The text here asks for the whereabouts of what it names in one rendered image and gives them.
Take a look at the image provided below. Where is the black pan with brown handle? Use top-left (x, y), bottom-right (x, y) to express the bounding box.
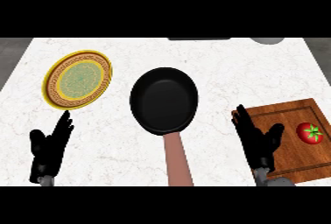
top-left (129, 66), bottom-right (201, 187)

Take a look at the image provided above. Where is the grey round object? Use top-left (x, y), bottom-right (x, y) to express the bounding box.
top-left (250, 37), bottom-right (285, 46)

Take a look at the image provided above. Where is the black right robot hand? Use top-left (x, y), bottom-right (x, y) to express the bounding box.
top-left (232, 104), bottom-right (285, 175)

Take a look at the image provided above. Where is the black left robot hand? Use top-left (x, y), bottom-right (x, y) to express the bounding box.
top-left (28, 109), bottom-right (75, 185)

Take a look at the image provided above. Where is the brown wooden cutting board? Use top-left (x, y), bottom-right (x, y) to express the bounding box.
top-left (231, 97), bottom-right (331, 180)

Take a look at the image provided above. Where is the yellow patterned plate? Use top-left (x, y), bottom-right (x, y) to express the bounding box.
top-left (41, 50), bottom-right (114, 111)

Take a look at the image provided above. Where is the red tomato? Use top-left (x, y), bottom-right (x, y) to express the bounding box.
top-left (294, 122), bottom-right (325, 145)

